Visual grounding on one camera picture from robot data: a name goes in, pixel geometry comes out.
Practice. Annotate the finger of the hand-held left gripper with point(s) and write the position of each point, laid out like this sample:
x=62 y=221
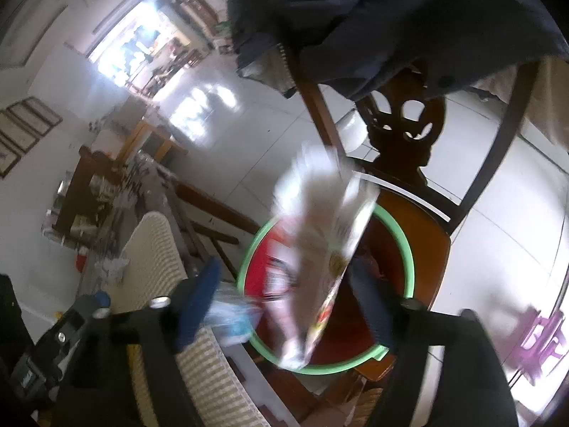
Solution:
x=95 y=302

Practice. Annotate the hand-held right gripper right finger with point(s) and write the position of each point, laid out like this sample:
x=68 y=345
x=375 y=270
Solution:
x=373 y=309

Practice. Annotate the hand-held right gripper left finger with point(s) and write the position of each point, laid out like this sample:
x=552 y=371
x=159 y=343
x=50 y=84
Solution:
x=198 y=307

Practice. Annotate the green rimmed red basin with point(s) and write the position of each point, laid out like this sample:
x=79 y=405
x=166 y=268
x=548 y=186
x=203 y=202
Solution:
x=386 y=249

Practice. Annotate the white snack packet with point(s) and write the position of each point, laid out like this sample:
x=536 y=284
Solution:
x=324 y=249

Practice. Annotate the clear plastic wrapper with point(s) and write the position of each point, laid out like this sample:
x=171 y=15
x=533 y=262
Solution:
x=233 y=316

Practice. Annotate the red cup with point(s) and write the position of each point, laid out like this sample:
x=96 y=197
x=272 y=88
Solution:
x=80 y=261

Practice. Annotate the beige checkered tablecloth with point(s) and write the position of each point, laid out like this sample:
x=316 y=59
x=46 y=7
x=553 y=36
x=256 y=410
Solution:
x=155 y=253

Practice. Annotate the wooden side table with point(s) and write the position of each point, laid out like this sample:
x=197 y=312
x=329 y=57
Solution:
x=89 y=178

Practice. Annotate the carved wooden chair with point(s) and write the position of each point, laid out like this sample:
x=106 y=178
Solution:
x=400 y=178

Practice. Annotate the purple plastic stool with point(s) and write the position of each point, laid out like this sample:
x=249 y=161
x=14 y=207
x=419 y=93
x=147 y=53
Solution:
x=540 y=338

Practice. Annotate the white bucket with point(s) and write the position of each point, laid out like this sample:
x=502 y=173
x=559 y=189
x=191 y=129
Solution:
x=351 y=131

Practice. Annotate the dark blue jacket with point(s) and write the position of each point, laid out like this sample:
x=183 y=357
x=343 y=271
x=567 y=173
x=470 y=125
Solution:
x=378 y=22

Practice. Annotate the framed wall pictures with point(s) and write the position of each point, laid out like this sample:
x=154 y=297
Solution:
x=24 y=129

